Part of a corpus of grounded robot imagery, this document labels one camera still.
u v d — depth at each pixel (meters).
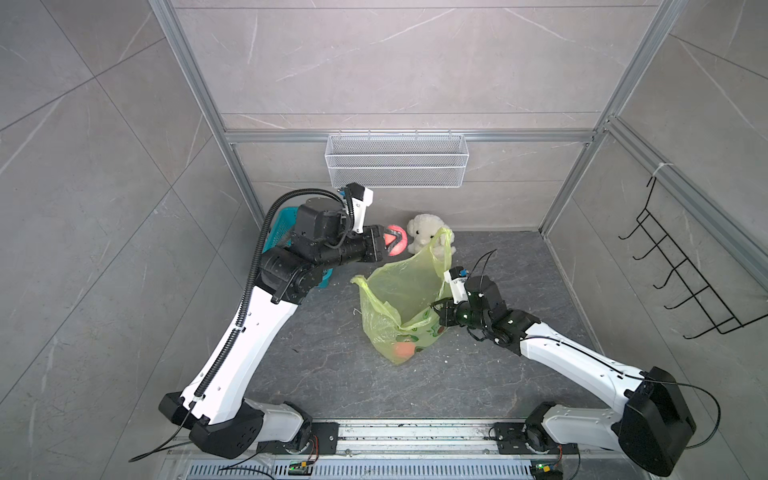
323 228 0.44
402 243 0.59
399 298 0.89
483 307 0.62
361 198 0.53
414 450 0.73
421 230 0.96
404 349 0.78
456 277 0.71
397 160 1.01
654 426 0.40
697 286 0.65
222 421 0.39
